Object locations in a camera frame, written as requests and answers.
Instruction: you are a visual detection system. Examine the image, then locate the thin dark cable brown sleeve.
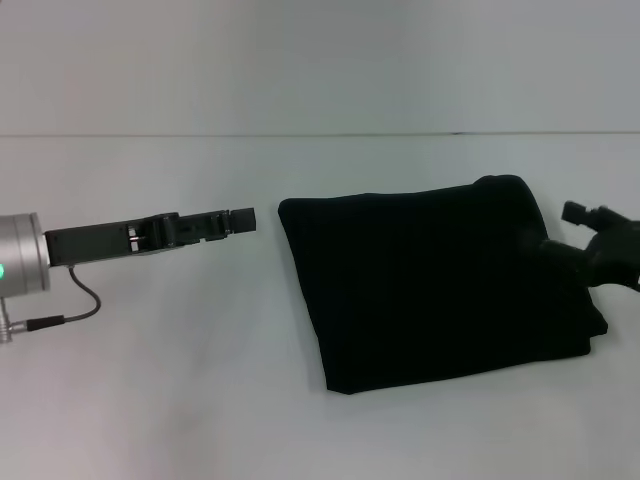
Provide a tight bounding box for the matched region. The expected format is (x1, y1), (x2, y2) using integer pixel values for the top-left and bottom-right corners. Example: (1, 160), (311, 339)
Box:
(24, 266), (102, 332)

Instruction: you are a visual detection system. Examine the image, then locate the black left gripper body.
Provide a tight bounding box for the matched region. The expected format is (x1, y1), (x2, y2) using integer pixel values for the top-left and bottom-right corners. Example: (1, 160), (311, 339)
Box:
(43, 212), (181, 268)

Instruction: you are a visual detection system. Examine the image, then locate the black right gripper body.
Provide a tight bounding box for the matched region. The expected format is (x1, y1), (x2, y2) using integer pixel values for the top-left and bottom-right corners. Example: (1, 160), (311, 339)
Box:
(584, 212), (640, 294)

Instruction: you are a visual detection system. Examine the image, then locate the black t-shirt with FREE print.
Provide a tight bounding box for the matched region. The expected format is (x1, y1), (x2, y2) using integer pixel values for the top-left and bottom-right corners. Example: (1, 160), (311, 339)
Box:
(277, 174), (610, 396)

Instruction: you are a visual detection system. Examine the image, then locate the left arm silver cable plug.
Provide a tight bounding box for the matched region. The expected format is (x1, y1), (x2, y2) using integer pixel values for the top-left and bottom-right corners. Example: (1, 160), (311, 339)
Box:
(0, 295), (17, 345)

